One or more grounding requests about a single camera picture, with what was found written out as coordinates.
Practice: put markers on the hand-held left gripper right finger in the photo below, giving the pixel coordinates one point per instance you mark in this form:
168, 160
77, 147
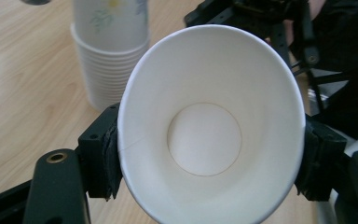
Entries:
321, 158

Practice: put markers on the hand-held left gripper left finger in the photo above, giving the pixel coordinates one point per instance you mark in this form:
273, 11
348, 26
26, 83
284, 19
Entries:
96, 155

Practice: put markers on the stack of white paper cups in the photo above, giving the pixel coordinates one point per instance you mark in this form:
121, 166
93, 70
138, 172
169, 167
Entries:
105, 71

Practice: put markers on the white paper cup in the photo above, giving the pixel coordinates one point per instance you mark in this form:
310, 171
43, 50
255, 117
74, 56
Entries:
205, 140

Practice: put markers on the dark round table grommet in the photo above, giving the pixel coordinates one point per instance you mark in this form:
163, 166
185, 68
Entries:
35, 1

